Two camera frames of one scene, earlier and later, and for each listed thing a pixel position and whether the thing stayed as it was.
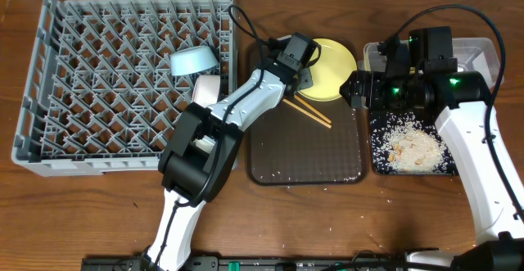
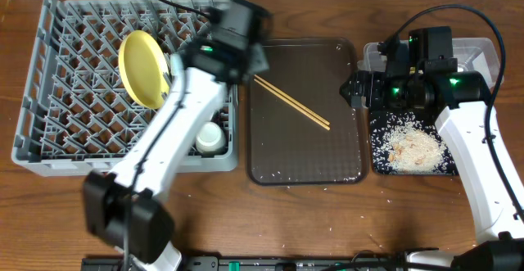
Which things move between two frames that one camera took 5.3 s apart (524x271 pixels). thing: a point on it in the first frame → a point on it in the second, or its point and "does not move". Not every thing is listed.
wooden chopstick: (307, 113) does not move
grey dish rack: (101, 94) does not move
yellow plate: (336, 65) → (145, 69)
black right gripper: (376, 80) does not move
